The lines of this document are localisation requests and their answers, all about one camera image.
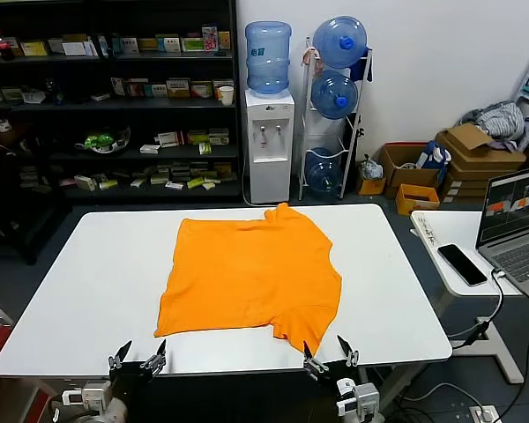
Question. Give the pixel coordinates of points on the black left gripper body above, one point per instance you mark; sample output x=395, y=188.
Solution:
x=132, y=379

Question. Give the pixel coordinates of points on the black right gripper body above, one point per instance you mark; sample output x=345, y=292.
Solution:
x=341, y=372

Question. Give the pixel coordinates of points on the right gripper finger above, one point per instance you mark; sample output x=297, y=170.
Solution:
x=347, y=350
x=308, y=358

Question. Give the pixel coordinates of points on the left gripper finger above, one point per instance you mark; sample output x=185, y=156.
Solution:
x=122, y=351
x=160, y=352

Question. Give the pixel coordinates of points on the orange T-shirt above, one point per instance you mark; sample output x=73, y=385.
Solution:
x=247, y=273

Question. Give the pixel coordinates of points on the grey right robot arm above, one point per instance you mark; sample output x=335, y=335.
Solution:
x=372, y=418

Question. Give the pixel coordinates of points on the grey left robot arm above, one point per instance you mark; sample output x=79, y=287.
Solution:
x=114, y=412

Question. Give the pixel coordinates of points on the pile of grey clothes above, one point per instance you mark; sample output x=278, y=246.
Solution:
x=500, y=119

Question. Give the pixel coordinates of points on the white power strip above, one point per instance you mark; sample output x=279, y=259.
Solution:
x=478, y=414

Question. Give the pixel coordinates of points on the orange cardboard box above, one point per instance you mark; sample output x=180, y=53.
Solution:
x=416, y=202

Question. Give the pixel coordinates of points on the small yellow box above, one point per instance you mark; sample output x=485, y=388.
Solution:
x=370, y=187

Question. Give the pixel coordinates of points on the blue water bottle lying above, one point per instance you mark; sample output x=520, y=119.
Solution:
x=322, y=174
x=335, y=48
x=330, y=94

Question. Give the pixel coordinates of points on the grey plastic bag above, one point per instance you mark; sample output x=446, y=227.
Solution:
x=372, y=168

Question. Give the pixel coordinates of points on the white water dispenser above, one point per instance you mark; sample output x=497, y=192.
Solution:
x=269, y=176

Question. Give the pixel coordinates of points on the grey laptop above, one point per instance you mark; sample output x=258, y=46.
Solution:
x=511, y=247

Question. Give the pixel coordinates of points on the black folded stand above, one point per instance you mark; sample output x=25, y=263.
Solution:
x=358, y=145

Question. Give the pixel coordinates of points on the blue white bag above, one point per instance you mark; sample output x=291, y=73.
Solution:
x=432, y=161

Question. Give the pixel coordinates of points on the green snack bag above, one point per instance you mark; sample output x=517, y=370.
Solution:
x=99, y=141

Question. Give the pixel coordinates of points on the stacked brown cardboard boxes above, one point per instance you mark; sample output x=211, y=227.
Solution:
x=480, y=172

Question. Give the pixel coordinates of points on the yellow white medicine box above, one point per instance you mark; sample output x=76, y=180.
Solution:
x=178, y=88

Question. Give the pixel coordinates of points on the upright blue water bottle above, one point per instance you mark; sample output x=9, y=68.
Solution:
x=268, y=61

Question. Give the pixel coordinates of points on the pink white carton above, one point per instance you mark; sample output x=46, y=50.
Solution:
x=210, y=39

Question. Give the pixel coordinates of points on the cola bottle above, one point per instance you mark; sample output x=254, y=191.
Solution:
x=3, y=46

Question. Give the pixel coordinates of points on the black shelf unit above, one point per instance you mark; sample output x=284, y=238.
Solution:
x=39, y=13

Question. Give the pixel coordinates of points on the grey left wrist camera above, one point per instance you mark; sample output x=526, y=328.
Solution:
x=90, y=395

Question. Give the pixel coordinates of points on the white side table frame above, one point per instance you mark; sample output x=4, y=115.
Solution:
x=498, y=348

